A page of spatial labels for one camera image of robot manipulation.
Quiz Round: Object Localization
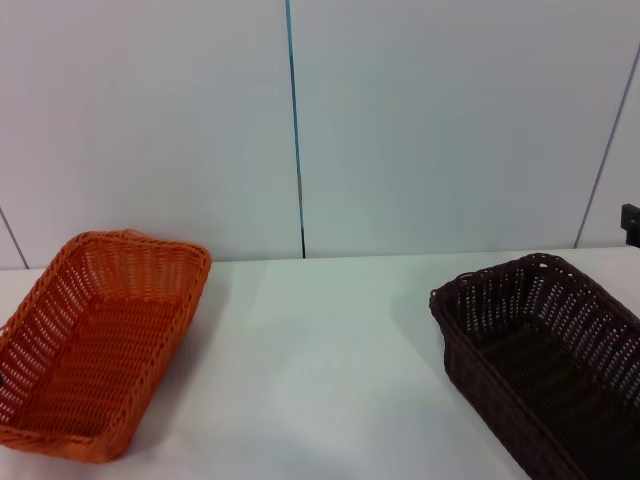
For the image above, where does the dark brown woven basket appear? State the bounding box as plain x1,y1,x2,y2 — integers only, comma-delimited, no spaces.
428,252,640,480

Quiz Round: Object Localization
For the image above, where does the orange woven plastic basket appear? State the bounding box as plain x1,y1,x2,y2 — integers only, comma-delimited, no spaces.
0,228,213,464

